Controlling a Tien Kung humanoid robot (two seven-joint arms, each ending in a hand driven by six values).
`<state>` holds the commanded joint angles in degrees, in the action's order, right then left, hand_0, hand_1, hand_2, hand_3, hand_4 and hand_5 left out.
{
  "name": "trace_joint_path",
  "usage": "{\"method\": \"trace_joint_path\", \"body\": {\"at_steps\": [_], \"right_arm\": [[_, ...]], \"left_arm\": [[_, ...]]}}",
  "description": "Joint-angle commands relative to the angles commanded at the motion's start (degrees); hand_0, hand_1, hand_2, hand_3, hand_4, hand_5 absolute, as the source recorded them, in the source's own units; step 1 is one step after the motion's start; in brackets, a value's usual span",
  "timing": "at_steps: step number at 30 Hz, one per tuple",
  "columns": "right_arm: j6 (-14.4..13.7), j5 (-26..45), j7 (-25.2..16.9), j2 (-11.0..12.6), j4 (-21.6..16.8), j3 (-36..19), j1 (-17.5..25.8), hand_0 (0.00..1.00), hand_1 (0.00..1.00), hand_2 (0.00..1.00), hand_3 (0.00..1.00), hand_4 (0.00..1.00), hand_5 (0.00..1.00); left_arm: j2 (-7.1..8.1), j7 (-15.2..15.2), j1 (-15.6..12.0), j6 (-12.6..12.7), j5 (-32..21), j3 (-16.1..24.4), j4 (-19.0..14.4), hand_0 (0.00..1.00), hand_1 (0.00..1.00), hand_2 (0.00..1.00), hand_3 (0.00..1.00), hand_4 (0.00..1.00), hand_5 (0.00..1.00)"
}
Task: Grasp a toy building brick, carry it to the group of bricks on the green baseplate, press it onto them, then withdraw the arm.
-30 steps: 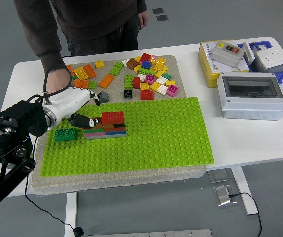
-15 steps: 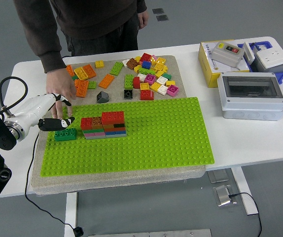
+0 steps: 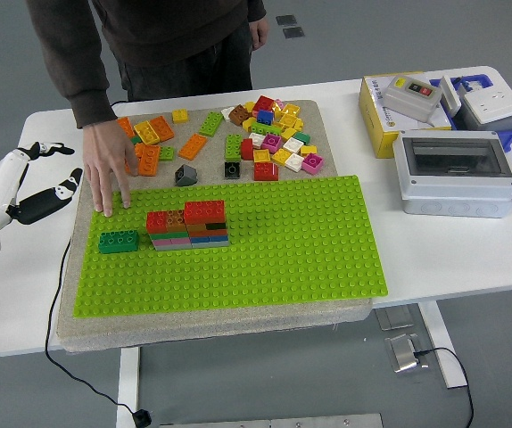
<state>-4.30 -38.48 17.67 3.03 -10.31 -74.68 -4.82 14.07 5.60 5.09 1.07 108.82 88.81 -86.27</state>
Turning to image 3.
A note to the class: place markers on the person's left hand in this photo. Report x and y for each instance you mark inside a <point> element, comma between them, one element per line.
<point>259,33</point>

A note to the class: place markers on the person's right hand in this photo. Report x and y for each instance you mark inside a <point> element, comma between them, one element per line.
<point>106,156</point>

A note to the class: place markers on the dark green long toy brick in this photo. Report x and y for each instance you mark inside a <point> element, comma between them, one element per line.
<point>119,242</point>

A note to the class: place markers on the red long toy brick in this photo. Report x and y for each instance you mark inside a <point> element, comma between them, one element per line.
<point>204,211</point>

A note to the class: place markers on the person's left forearm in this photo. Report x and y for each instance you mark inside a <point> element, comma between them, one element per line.
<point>256,11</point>

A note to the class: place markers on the person's right forearm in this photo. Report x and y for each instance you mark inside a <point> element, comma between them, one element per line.
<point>73,67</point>

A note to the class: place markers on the small dark green brick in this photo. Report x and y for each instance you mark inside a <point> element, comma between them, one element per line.
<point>136,140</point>

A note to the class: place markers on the orange long toy brick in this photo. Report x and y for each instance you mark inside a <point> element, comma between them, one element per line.
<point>126,127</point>
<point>162,128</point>
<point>149,159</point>
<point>192,146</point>

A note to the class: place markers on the yellow long toy brick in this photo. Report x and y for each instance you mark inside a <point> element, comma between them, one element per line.
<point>146,132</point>

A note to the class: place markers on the lime green square brick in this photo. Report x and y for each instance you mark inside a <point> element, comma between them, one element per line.
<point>166,153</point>

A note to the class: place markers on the red square toy brick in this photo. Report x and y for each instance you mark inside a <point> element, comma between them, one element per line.
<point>262,104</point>

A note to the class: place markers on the small pink toy brick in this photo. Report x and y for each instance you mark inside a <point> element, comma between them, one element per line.
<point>278,104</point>

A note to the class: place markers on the yellow square toy brick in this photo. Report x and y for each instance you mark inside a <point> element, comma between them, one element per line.
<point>180,116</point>
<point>299,124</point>
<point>249,107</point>
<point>281,157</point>
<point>288,120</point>
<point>290,110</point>
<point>261,155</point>
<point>248,123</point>
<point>288,133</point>

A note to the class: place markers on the grey sloped toy brick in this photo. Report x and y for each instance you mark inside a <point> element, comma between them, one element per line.
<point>187,176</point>

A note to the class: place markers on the red square stacked brick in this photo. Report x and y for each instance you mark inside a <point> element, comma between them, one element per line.
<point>156,222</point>

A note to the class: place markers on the brown square toy brick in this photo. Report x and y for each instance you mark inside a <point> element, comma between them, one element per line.
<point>239,114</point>

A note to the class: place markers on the blue square toy brick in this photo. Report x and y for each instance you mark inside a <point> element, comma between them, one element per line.
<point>265,117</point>

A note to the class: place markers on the small white toy brick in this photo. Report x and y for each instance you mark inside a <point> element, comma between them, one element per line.
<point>227,112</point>

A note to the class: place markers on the orange-brown square stacked brick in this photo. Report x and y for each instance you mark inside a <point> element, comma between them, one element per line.
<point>195,227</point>
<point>176,220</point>

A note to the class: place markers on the lime green long brick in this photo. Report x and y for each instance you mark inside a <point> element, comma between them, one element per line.
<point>265,129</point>
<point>233,147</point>
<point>211,123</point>

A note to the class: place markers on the green flat brick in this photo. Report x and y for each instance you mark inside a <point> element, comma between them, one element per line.
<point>169,236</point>

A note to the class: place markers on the white square toy brick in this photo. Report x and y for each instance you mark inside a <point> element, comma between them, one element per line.
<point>256,139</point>
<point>294,162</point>
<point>293,145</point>

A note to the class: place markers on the pink flat brick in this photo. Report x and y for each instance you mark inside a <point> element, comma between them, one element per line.
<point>171,242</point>

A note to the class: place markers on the magenta square toy brick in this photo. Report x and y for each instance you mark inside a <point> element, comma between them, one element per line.
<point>271,142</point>

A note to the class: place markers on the green square toy brick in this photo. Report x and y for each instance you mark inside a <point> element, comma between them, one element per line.
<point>302,137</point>

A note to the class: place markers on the grey flat brick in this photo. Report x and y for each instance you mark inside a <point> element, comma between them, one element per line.
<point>210,244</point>
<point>172,248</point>

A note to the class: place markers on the black square toy brick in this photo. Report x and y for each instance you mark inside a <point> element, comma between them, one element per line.
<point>231,170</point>

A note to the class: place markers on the yellow flat toy brick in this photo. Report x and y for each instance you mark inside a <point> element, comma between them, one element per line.
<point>308,150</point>

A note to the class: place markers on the red flat brick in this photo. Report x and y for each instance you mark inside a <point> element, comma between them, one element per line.
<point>209,232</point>

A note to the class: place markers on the black square stacked brick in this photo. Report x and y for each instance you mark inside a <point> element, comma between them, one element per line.
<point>217,226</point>

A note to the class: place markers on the blue flat brick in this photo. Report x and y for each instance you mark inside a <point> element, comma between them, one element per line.
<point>209,239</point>

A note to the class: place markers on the red large square brick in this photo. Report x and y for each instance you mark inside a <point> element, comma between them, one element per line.
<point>266,171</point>

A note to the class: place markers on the pink square toy brick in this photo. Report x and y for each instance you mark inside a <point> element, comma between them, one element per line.
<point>312,163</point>

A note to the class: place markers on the green studded baseplate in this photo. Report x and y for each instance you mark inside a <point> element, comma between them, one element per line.
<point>283,249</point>

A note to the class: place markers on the small metal floor plate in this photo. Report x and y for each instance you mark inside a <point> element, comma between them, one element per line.
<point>294,32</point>
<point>286,20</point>

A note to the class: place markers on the person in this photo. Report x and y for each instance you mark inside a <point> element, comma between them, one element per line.
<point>171,35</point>

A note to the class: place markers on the yellow cardboard box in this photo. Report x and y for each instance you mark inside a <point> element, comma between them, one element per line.
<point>372,116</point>

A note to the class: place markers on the grey-brown mat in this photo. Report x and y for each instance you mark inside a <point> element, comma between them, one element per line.
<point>193,327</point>

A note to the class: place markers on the white plastic panel piece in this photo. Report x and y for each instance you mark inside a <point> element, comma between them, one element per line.
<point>447,96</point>

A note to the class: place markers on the white table leg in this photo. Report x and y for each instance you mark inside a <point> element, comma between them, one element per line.
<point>129,385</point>

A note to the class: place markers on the grey plastic box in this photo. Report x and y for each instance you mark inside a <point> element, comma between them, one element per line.
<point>501,123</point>

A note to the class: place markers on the long metal floor strip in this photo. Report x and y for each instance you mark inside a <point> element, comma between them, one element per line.
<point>274,421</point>

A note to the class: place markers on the metal floor cover plate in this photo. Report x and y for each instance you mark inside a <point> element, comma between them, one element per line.
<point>403,354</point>
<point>394,318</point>

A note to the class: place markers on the white table foot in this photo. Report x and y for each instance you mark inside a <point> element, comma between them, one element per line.
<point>439,343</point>

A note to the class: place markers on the grey push-button switch box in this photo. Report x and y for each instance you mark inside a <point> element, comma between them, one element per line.
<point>405,100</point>

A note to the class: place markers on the white wall socket panel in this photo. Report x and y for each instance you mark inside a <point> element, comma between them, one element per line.
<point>490,107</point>

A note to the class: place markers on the grey distribution enclosure clear lid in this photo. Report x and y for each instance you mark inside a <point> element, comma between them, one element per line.
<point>454,196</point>

